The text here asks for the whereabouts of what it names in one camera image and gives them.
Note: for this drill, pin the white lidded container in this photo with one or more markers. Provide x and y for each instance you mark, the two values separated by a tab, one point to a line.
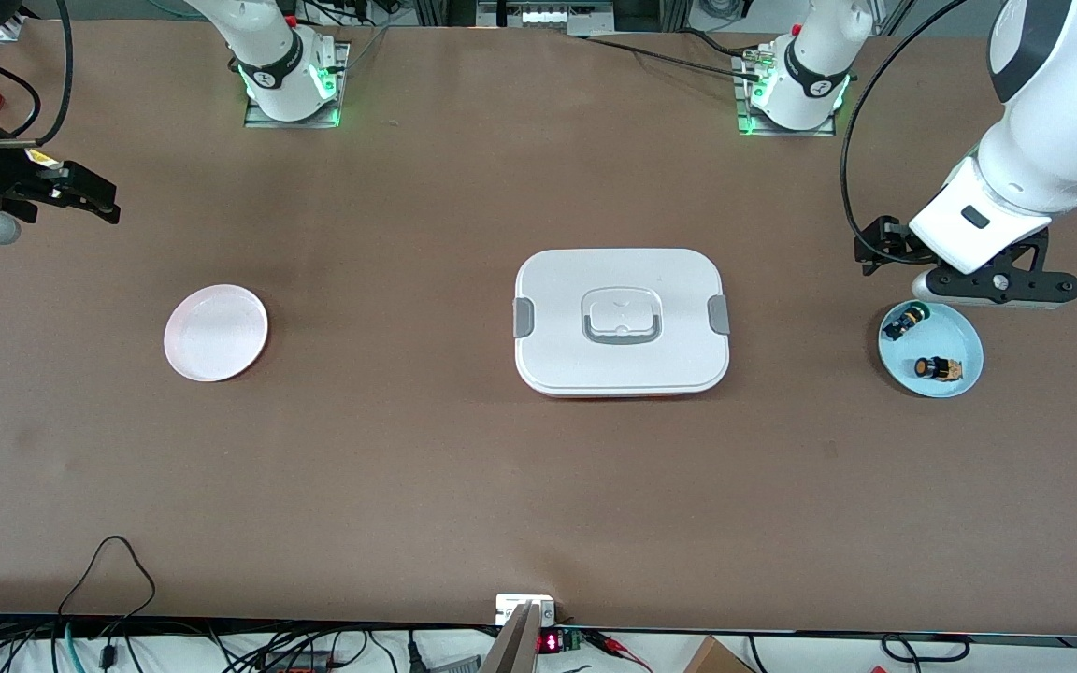
623	365

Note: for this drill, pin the brown cardboard box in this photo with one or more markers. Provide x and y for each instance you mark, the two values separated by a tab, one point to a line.
716	659

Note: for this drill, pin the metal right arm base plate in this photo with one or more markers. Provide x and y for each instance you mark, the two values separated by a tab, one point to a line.
258	120

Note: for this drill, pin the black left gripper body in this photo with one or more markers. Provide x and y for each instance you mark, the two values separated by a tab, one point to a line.
886	241

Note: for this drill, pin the grey metal bar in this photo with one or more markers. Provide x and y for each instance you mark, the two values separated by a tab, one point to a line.
512	645

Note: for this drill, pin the green button switch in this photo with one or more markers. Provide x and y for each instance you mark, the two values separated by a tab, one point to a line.
905	322

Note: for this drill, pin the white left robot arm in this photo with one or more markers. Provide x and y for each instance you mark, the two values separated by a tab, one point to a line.
1043	159

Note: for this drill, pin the light blue round plate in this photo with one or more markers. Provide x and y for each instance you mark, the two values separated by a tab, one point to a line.
940	322

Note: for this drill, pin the orange button switch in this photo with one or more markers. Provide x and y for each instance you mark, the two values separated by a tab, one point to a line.
937	368

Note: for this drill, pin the red black clip leads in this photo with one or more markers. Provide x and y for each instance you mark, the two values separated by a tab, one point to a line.
609	641

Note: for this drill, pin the aluminium profile frame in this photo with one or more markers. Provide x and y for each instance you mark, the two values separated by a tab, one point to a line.
651	11

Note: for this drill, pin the red LED display module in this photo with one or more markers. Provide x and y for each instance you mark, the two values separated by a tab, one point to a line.
552	642

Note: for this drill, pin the pink round plate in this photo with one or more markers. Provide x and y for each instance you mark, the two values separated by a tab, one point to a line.
216	334

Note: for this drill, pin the white power strip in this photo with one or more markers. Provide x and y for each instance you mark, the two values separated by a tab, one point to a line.
557	16

